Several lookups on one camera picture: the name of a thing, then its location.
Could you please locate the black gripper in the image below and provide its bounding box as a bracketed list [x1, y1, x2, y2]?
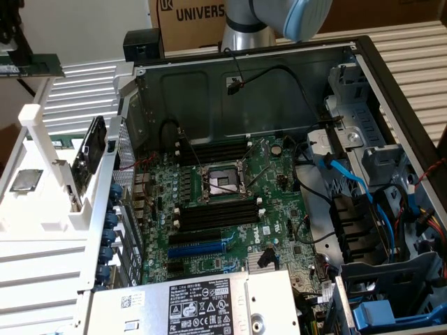
[0, 0, 35, 57]

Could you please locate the green RAM stick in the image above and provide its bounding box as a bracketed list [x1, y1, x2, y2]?
[50, 137, 85, 149]
[0, 52, 66, 78]

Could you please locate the black RAM slot bank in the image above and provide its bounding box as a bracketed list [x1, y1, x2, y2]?
[173, 197, 265, 232]
[176, 138, 253, 165]

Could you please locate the small black box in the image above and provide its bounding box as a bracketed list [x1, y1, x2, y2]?
[123, 29, 166, 62]

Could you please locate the black graphics card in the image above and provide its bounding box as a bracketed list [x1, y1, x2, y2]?
[67, 116, 108, 214]

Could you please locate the silver CPU chip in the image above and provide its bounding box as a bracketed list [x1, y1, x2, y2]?
[9, 168, 44, 193]

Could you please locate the cardboard box Universal print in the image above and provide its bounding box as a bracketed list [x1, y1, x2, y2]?
[147, 0, 228, 53]

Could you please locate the white parts rack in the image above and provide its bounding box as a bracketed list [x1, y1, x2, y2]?
[0, 69, 118, 244]

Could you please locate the open PC case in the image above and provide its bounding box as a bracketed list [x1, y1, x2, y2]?
[78, 34, 447, 335]

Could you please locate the socket locking lever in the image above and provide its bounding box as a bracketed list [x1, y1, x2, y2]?
[177, 129, 207, 176]
[240, 141, 277, 189]

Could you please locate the CPU socket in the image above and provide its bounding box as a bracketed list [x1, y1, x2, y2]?
[198, 159, 249, 204]

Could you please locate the long black expansion slot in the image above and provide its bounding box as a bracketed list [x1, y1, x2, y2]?
[168, 228, 224, 246]

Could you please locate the blue expansion slot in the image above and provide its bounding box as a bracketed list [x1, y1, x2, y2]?
[167, 240, 226, 260]

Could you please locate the green Dell motherboard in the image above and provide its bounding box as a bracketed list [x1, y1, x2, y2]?
[134, 135, 336, 290]

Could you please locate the silver power supply unit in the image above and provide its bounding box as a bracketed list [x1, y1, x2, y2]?
[82, 269, 302, 335]

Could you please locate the silver chipset heatsink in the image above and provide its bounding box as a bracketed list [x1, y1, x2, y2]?
[249, 250, 281, 272]

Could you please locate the grey metal disk bay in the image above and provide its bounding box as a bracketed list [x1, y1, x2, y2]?
[306, 64, 415, 182]

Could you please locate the black fan shroud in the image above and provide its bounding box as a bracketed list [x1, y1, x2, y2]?
[329, 194, 389, 263]

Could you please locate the blue plastic drive caddy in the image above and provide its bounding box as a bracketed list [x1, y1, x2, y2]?
[333, 250, 447, 335]

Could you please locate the black wire with connector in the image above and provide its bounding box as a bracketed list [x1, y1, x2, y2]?
[223, 47, 337, 124]

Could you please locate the blue SATA wire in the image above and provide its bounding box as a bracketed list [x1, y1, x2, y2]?
[313, 152, 397, 261]

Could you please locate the red and black twisted wire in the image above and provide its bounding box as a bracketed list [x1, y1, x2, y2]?
[416, 157, 447, 183]

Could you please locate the yellow red power wire bundle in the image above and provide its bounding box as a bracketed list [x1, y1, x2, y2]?
[414, 205, 447, 242]

